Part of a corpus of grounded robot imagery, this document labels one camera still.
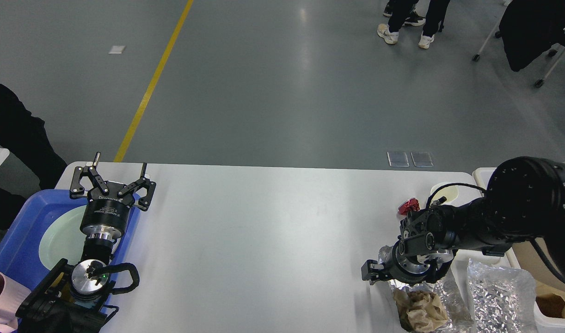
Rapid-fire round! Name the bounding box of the white foam container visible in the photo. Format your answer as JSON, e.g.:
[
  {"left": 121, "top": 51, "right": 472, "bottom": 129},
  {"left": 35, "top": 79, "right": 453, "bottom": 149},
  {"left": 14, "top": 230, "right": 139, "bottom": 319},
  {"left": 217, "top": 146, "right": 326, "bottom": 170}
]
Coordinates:
[{"left": 454, "top": 249, "right": 504, "bottom": 266}]

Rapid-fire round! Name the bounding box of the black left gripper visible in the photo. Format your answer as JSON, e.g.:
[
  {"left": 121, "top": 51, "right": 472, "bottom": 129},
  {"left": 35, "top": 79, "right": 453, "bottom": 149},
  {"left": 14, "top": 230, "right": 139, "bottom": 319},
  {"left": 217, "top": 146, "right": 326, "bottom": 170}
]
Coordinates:
[{"left": 69, "top": 152, "right": 156, "bottom": 240}]

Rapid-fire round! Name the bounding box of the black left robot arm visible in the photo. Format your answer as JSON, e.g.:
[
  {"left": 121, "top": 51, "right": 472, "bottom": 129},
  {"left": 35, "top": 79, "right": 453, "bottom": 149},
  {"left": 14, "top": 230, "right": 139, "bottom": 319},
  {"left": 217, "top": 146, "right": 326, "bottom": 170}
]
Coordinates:
[{"left": 16, "top": 153, "right": 156, "bottom": 333}]

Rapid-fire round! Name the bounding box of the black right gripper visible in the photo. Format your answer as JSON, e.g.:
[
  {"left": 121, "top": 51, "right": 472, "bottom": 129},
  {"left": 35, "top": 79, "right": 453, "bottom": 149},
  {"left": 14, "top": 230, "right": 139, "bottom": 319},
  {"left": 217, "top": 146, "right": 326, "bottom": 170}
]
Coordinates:
[{"left": 361, "top": 245, "right": 454, "bottom": 285}]

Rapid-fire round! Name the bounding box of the floor plate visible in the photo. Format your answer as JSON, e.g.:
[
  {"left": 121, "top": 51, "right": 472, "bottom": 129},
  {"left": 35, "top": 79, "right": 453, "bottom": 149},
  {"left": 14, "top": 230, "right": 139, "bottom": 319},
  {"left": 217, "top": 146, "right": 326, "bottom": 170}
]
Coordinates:
[
  {"left": 387, "top": 151, "right": 410, "bottom": 168},
  {"left": 410, "top": 151, "right": 434, "bottom": 168}
]

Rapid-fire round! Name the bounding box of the person in black trousers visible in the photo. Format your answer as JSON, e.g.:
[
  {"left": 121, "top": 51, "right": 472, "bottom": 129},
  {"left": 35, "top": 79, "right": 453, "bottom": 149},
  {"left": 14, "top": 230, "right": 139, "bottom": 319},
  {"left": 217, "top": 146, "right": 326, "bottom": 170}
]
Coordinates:
[{"left": 377, "top": 0, "right": 451, "bottom": 50}]

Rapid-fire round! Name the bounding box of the chair with black jacket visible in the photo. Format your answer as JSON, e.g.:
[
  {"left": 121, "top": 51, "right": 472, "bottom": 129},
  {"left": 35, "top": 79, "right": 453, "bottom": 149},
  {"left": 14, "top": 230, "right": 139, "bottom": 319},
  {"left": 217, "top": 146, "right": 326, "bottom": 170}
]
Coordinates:
[{"left": 490, "top": 0, "right": 565, "bottom": 72}]

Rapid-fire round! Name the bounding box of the aluminium foil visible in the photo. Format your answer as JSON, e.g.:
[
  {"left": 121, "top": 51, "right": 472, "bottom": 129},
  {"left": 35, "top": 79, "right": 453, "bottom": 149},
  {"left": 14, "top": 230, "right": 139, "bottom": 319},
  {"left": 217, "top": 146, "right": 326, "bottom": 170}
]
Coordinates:
[{"left": 378, "top": 247, "right": 473, "bottom": 333}]

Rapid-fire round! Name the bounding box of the upright white paper cup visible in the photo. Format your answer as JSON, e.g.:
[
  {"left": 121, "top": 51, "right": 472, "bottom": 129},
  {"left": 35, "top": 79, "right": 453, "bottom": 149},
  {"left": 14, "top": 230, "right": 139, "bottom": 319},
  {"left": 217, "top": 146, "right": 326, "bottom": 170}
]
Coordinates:
[{"left": 425, "top": 182, "right": 481, "bottom": 207}]

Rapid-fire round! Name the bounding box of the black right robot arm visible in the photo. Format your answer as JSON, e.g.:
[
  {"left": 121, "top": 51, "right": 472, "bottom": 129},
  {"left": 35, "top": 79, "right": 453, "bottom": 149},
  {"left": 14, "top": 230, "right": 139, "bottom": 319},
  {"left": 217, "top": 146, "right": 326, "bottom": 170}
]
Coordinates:
[{"left": 361, "top": 156, "right": 565, "bottom": 285}]

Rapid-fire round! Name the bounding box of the brown paper bag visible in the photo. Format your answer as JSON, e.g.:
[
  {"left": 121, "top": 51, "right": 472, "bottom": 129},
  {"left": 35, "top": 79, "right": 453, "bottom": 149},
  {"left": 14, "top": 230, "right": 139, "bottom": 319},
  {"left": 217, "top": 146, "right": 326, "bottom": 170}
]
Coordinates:
[{"left": 535, "top": 280, "right": 565, "bottom": 320}]

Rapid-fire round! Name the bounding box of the brown napkin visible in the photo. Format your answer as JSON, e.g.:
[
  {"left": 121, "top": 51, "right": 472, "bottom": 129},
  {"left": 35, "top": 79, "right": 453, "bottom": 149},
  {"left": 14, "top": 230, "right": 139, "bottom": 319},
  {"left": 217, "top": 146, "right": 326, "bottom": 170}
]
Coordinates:
[{"left": 393, "top": 289, "right": 450, "bottom": 333}]

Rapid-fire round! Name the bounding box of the left floor plate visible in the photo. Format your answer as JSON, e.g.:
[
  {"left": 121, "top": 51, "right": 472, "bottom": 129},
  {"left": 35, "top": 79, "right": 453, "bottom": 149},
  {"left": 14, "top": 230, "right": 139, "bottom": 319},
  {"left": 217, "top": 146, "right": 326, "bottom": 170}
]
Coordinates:
[{"left": 387, "top": 151, "right": 410, "bottom": 168}]

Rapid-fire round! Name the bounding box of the pink ribbed mug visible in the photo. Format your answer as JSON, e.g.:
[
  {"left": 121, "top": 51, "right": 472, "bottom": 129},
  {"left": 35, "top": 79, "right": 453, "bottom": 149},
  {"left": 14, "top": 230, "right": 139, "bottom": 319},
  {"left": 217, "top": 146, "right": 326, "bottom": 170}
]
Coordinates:
[{"left": 0, "top": 272, "right": 31, "bottom": 333}]

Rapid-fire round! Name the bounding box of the red snack wrapper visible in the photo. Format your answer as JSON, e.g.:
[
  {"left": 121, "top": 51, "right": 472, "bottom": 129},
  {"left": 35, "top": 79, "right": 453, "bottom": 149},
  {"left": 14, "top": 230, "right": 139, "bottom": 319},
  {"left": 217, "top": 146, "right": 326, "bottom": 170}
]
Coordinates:
[{"left": 398, "top": 197, "right": 420, "bottom": 216}]

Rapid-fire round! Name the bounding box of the right floor plate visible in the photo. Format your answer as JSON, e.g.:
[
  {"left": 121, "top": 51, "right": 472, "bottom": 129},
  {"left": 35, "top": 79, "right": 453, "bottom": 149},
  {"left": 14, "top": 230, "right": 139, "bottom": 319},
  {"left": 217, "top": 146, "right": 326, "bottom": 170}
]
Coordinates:
[{"left": 410, "top": 151, "right": 434, "bottom": 168}]

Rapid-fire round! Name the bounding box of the white plastic bin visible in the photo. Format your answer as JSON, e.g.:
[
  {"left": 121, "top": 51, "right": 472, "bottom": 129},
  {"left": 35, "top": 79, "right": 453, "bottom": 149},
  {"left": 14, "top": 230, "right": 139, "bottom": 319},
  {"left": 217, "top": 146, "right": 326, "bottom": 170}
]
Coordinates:
[{"left": 472, "top": 168, "right": 565, "bottom": 333}]

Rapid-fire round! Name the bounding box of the person with dark sneakers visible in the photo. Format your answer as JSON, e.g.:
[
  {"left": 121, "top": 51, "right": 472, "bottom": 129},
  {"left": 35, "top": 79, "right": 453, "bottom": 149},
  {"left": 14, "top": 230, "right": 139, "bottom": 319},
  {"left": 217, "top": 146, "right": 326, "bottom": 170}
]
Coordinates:
[{"left": 383, "top": 0, "right": 426, "bottom": 26}]

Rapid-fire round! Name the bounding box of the green plate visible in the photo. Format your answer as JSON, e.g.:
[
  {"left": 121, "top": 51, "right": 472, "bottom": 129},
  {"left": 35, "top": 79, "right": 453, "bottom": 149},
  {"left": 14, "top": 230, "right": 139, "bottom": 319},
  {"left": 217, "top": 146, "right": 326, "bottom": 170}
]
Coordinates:
[{"left": 38, "top": 205, "right": 122, "bottom": 271}]

